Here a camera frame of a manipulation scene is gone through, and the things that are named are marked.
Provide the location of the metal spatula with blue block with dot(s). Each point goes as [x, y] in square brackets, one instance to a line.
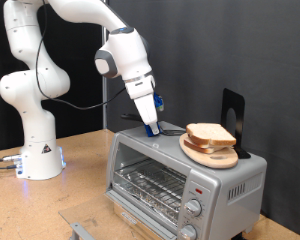
[173, 131]

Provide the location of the silver oven knob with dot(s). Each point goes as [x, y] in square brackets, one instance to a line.
[188, 232]
[193, 208]

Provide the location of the black metal bookend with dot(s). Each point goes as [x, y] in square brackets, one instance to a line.
[238, 103]

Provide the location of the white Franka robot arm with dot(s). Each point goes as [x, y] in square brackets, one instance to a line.
[40, 133]

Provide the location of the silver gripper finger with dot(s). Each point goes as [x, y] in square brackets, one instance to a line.
[155, 128]

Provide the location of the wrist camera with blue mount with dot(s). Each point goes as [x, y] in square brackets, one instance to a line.
[158, 101]

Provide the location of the round wooden cutting board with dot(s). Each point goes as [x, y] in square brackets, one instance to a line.
[220, 161]

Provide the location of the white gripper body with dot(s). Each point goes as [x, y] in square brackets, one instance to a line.
[145, 103]

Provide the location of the vertical metal pole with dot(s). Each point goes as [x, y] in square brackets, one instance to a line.
[104, 116]

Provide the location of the gray fabric backdrop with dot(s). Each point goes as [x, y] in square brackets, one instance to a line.
[206, 50]

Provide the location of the black fabric backdrop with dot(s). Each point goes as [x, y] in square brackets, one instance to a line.
[86, 123]

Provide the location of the silver toaster oven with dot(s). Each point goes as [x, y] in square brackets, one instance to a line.
[243, 213]

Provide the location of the red oven indicator light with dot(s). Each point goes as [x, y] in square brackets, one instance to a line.
[199, 191]

